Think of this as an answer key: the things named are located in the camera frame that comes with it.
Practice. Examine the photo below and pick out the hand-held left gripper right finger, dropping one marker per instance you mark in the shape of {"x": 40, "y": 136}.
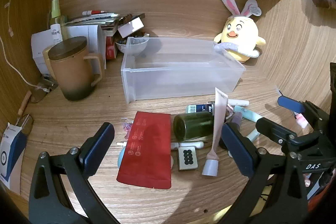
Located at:
{"x": 236, "y": 145}

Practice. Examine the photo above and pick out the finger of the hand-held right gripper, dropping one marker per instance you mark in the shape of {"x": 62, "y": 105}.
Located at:
{"x": 290, "y": 104}
{"x": 273, "y": 130}

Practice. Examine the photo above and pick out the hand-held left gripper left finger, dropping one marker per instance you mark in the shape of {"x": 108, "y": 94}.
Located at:
{"x": 97, "y": 145}

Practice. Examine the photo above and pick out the small purple bottle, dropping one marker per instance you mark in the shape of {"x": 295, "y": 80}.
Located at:
{"x": 237, "y": 118}

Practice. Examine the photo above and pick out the pale teal tube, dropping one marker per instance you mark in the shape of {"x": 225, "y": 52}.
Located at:
{"x": 248, "y": 113}

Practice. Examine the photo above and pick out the pink tube with grey cap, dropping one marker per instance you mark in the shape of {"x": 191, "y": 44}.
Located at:
{"x": 219, "y": 119}

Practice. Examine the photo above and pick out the white lip balm stick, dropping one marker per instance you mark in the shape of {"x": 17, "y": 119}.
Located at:
{"x": 239, "y": 102}

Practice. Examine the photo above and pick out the dark green glass bottle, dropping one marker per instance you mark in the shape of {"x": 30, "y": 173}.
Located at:
{"x": 193, "y": 125}

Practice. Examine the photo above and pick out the red foil pouch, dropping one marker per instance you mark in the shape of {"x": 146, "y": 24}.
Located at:
{"x": 147, "y": 150}

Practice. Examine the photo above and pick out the clear plastic storage box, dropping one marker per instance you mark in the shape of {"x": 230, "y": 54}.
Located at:
{"x": 181, "y": 77}

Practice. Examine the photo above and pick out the pink object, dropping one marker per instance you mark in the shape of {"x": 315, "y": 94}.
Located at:
{"x": 301, "y": 120}

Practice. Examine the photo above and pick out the pink clear hair clip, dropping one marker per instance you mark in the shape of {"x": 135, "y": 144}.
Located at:
{"x": 127, "y": 128}

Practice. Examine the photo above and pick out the white pen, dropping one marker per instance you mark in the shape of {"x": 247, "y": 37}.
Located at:
{"x": 189, "y": 144}

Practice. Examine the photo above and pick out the white tile with black dots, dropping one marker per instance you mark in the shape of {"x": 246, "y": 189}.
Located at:
{"x": 187, "y": 159}

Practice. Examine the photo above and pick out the brown ceramic mug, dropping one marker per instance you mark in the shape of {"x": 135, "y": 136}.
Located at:
{"x": 76, "y": 74}

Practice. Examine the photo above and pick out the wooden stick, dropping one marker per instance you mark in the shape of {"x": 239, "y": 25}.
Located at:
{"x": 24, "y": 103}

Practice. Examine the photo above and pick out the yellow chick plush toy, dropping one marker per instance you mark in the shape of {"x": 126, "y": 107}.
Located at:
{"x": 241, "y": 35}

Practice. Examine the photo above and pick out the blue and white carton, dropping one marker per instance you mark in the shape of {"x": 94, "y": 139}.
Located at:
{"x": 11, "y": 155}

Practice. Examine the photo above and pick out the red box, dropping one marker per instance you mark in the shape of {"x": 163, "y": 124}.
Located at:
{"x": 110, "y": 48}

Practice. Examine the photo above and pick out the dark wooden mug lid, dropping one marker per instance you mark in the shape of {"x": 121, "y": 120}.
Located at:
{"x": 67, "y": 47}

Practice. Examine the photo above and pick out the small white bowl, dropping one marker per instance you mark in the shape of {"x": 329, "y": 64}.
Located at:
{"x": 135, "y": 47}

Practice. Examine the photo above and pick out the white paper boxes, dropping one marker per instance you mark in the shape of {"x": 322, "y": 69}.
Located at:
{"x": 90, "y": 37}

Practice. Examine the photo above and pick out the white labelled bottle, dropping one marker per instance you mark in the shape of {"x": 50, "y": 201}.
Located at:
{"x": 56, "y": 33}

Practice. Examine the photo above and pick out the small white box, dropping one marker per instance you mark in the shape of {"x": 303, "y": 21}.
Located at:
{"x": 131, "y": 26}

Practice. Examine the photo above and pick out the stack of booklets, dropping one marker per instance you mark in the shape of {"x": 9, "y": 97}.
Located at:
{"x": 92, "y": 19}

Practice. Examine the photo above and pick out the red and white marker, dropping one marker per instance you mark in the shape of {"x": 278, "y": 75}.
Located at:
{"x": 93, "y": 12}

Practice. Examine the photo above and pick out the green spray bottle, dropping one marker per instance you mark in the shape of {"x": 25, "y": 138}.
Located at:
{"x": 56, "y": 12}

